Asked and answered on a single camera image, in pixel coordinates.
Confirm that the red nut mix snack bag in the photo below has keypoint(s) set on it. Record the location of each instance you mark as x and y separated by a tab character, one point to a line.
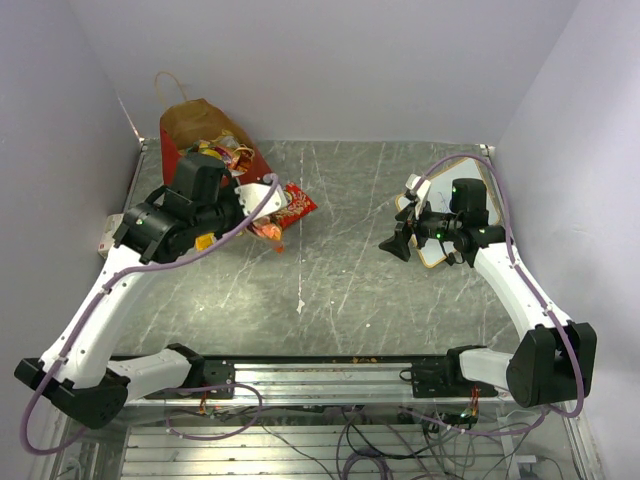
299	205

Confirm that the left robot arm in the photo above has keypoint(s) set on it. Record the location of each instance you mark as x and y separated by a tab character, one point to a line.
77	373

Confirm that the orange snack bag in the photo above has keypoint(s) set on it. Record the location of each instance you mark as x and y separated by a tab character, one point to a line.
268	231

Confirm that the red paper bag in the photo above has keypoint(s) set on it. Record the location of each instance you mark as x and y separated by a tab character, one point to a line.
185	123

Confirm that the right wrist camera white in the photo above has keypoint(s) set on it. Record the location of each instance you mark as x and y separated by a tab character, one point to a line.
417	190

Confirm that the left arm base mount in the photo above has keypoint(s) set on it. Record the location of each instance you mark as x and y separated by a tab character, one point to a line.
220	373

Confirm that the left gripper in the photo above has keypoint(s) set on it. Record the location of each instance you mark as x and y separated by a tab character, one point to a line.
241	211

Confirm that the small whiteboard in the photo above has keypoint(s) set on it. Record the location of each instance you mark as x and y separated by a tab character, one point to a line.
439	196

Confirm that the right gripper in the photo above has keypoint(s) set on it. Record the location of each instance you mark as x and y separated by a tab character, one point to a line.
398	243

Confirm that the small yellow snack packet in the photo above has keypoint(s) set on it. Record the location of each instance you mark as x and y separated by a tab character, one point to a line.
204	241

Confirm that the small white box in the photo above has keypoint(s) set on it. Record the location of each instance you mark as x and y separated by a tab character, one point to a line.
107	238

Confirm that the aluminium frame rail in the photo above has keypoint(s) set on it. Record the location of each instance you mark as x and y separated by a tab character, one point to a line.
299	381

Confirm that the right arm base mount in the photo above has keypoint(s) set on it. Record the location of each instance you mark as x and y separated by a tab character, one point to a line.
429	382

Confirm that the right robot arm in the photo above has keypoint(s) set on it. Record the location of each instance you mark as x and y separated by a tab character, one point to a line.
555	357

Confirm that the orange Fox's candy bag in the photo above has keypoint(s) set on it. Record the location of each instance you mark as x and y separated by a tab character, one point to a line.
237	156

